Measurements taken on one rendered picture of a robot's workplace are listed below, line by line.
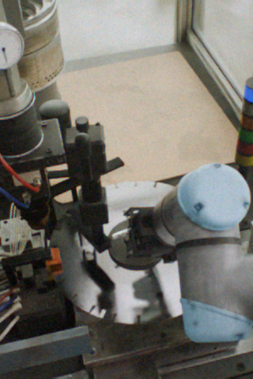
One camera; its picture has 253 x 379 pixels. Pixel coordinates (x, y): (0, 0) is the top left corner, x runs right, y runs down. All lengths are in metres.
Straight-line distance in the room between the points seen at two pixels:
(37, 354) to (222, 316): 0.35
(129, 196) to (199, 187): 0.48
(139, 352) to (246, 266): 0.42
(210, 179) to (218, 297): 0.12
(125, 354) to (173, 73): 1.06
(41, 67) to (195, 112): 0.48
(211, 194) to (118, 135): 0.94
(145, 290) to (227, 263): 0.34
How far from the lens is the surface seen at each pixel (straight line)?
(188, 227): 0.55
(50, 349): 0.79
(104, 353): 0.92
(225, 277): 0.54
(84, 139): 0.62
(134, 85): 1.65
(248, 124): 0.97
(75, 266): 0.90
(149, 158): 1.37
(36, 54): 1.36
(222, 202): 0.53
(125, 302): 0.85
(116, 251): 0.90
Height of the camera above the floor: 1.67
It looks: 46 degrees down
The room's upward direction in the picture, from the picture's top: 4 degrees counter-clockwise
